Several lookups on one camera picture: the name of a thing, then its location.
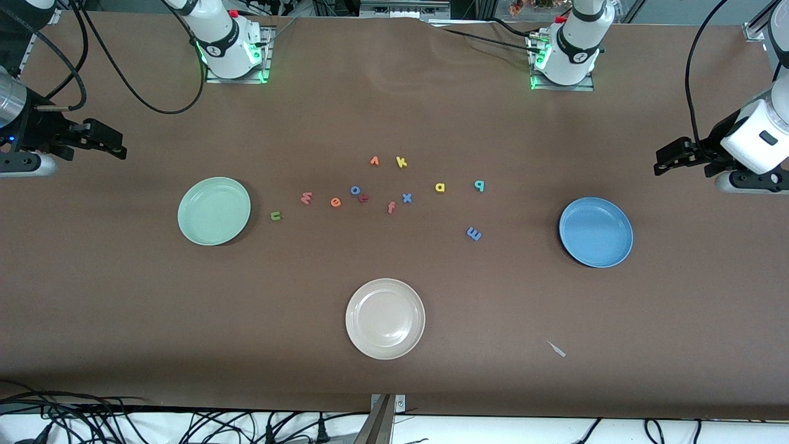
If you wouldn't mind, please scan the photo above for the blue plate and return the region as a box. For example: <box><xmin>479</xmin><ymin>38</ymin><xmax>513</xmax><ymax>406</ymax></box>
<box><xmin>558</xmin><ymin>197</ymin><xmax>634</xmax><ymax>269</ymax></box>

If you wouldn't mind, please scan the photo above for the green plate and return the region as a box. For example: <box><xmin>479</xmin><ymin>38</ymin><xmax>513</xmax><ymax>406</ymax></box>
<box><xmin>178</xmin><ymin>177</ymin><xmax>252</xmax><ymax>247</ymax></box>

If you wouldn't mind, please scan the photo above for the grey box behind table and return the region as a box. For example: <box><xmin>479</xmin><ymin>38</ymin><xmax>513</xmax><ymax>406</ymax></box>
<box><xmin>359</xmin><ymin>0</ymin><xmax>452</xmax><ymax>19</ymax></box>

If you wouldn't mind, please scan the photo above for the beige plate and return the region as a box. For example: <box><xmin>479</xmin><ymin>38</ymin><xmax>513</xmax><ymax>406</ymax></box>
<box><xmin>345</xmin><ymin>278</ymin><xmax>426</xmax><ymax>360</ymax></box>

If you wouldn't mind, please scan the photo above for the long black right arm cable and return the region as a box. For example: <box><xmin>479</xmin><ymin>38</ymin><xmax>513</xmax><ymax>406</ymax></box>
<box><xmin>67</xmin><ymin>0</ymin><xmax>206</xmax><ymax>116</ymax></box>

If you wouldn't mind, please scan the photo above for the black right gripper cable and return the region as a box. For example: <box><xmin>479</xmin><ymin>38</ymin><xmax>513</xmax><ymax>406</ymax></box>
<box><xmin>0</xmin><ymin>9</ymin><xmax>88</xmax><ymax>113</ymax></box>

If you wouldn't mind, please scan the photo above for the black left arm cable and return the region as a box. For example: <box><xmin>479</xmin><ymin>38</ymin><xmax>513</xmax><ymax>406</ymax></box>
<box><xmin>685</xmin><ymin>0</ymin><xmax>730</xmax><ymax>162</ymax></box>

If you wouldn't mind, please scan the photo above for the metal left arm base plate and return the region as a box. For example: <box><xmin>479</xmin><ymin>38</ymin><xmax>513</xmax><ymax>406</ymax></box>
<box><xmin>529</xmin><ymin>31</ymin><xmax>596</xmax><ymax>93</ymax></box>

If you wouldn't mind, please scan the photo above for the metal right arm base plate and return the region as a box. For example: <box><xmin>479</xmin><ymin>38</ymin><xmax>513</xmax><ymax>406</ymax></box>
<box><xmin>205</xmin><ymin>25</ymin><xmax>273</xmax><ymax>84</ymax></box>

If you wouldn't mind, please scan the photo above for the black table cable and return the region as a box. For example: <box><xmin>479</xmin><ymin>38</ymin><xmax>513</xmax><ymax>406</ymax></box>
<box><xmin>487</xmin><ymin>17</ymin><xmax>537</xmax><ymax>39</ymax></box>
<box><xmin>439</xmin><ymin>27</ymin><xmax>542</xmax><ymax>54</ymax></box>

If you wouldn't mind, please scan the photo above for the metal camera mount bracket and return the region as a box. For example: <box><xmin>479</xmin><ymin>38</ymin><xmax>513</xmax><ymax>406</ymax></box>
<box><xmin>353</xmin><ymin>393</ymin><xmax>406</xmax><ymax>444</ymax></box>

